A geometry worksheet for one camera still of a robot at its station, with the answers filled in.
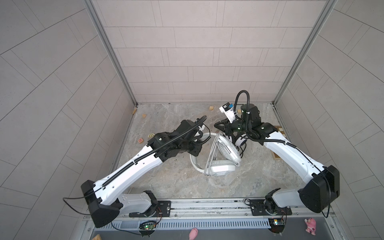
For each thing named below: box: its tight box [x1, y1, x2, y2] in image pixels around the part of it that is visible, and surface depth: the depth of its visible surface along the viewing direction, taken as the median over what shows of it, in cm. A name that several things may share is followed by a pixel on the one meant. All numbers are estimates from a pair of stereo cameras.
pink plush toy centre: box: [189, 227, 199, 240], surface depth 65 cm
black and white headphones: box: [234, 133, 248, 159], surface depth 93 cm
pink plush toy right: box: [304, 217, 317, 236], surface depth 67 cm
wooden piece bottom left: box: [91, 234, 102, 240], surface depth 64 cm
